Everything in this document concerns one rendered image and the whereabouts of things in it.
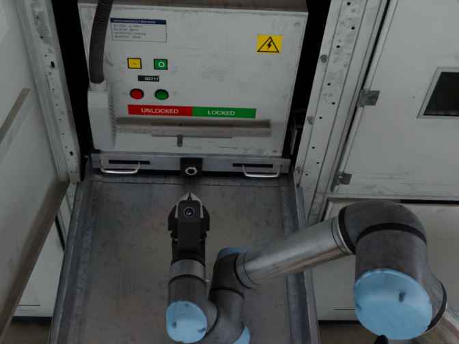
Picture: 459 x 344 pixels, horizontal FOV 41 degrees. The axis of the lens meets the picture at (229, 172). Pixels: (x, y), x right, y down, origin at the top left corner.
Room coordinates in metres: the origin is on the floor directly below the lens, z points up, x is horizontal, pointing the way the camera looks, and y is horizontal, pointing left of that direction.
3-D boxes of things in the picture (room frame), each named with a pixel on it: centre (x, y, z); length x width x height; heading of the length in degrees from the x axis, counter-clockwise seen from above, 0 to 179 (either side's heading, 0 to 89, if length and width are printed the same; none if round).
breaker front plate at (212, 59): (1.09, 0.11, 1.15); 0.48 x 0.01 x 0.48; 95
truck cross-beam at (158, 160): (1.11, 0.11, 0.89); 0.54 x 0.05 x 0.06; 95
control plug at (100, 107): (1.01, 0.31, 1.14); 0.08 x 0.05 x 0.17; 5
